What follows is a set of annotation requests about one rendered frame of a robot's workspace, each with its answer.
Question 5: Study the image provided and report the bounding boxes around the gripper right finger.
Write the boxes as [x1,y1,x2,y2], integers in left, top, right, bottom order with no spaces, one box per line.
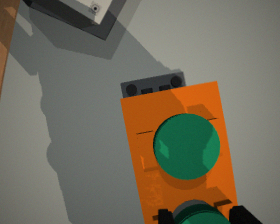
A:
[229,205,262,224]

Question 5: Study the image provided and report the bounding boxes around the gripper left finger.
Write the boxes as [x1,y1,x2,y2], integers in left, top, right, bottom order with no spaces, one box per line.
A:
[158,209,175,224]

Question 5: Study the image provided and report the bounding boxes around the orange rectangular plate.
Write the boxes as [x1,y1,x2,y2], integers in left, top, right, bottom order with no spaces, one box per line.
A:
[120,81,238,224]

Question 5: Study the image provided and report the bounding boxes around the white push-button panel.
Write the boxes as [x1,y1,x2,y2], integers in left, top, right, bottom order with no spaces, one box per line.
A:
[23,0,126,40]

